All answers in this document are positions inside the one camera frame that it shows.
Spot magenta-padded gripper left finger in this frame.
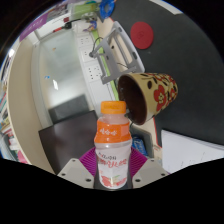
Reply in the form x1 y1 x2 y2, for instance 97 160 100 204
57 147 100 190

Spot flat round red coaster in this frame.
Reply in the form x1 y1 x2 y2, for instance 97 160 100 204
129 21 155 50

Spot orange-capped drink bottle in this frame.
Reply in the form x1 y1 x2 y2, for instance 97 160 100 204
93 100 133 190

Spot small blue box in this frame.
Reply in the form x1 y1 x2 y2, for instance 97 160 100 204
131 134 149 157

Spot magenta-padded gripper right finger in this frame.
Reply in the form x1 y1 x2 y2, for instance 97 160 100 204
127 147 168 190

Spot grey metal laptop stand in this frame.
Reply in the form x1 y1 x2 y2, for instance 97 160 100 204
88 20 146 85

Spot large white paper sheet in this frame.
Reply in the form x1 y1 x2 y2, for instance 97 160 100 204
160 129 224 175

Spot floral ceramic cup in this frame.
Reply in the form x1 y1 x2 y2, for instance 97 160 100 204
117 72 179 126

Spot white wall sockets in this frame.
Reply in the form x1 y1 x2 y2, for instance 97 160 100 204
78 33 105 83

